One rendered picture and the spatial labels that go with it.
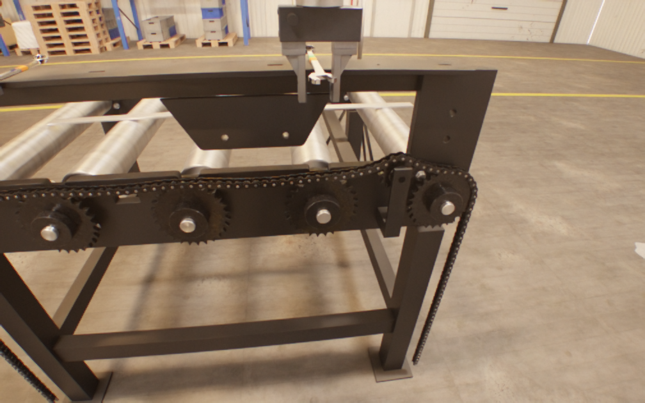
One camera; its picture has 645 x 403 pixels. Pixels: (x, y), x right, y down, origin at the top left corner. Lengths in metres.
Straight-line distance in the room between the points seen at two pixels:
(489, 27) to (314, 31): 10.94
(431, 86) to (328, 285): 1.22
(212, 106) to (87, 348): 0.92
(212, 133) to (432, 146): 0.50
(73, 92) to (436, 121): 0.75
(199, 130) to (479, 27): 10.78
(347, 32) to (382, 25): 9.54
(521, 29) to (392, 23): 3.98
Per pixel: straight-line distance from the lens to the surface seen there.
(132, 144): 1.15
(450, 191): 0.81
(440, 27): 10.71
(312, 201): 0.72
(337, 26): 0.57
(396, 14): 10.19
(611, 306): 2.21
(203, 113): 0.73
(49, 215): 0.87
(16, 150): 1.27
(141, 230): 0.91
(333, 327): 1.17
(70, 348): 1.37
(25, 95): 0.86
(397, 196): 0.75
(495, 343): 1.72
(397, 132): 1.05
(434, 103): 0.77
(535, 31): 12.35
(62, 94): 0.82
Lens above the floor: 1.30
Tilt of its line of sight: 35 degrees down
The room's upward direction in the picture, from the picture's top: 1 degrees clockwise
